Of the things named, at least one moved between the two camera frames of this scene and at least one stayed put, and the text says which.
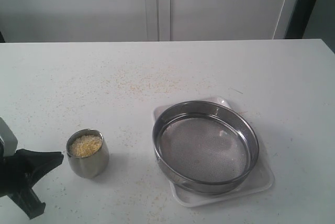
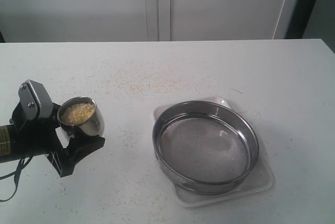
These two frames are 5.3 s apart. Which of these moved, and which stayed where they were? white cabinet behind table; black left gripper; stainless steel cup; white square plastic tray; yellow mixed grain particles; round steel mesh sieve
Moved: black left gripper; yellow mixed grain particles; stainless steel cup
Stayed: white cabinet behind table; white square plastic tray; round steel mesh sieve
